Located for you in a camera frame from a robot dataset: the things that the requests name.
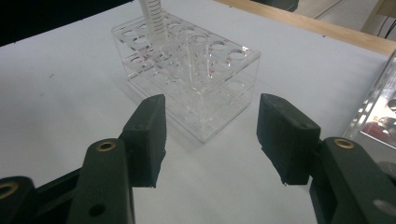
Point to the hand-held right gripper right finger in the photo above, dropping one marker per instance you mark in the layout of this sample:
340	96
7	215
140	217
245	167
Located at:
286	140

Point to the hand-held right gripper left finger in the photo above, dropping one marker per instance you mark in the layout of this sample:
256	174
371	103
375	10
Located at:
146	143

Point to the clear acrylic tube rack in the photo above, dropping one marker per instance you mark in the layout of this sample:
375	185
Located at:
199	93

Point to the perforated metal tube rack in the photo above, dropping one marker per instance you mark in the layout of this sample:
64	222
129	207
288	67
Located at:
376	105

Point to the clear test tube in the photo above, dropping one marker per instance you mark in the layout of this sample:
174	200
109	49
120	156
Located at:
198	59

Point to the orange-capped clear tube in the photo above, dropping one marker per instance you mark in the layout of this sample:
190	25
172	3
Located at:
155	21

